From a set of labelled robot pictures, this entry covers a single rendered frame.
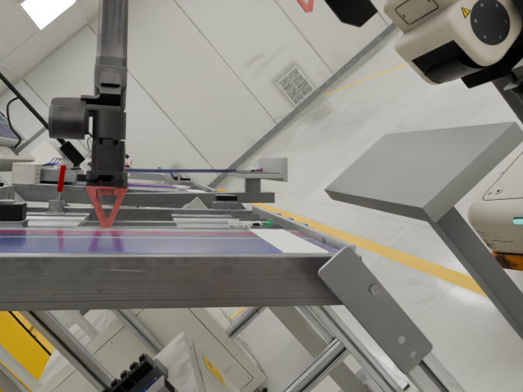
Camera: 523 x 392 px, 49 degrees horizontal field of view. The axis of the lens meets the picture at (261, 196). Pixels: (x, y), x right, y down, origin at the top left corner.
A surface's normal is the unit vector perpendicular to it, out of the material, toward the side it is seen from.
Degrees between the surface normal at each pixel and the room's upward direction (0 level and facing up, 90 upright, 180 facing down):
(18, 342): 90
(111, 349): 90
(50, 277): 90
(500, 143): 90
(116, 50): 63
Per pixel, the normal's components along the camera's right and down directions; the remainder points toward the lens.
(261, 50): 0.20, 0.06
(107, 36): 0.18, -0.54
